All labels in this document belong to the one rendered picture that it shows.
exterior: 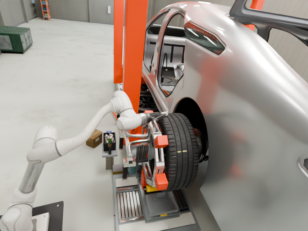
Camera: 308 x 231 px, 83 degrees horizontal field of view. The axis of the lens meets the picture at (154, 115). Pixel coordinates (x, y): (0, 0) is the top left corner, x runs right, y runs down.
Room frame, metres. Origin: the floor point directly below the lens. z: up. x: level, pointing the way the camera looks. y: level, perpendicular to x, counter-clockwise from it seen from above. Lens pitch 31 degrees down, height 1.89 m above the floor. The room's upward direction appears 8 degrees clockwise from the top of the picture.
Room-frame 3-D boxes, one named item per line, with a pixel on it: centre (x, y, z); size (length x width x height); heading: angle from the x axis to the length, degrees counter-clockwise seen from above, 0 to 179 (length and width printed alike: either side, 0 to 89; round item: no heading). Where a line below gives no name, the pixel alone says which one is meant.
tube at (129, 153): (1.01, 0.07, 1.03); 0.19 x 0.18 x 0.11; 108
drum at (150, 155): (1.12, 0.05, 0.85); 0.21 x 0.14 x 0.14; 108
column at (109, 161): (1.66, 0.50, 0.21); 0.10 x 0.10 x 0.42; 18
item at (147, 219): (1.24, -0.16, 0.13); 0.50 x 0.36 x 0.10; 18
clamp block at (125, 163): (0.92, 0.13, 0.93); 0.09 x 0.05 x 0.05; 108
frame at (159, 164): (1.14, -0.01, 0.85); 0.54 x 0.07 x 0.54; 18
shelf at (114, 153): (1.63, 0.49, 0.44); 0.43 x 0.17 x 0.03; 18
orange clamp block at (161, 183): (0.85, -0.12, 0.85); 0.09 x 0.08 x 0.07; 18
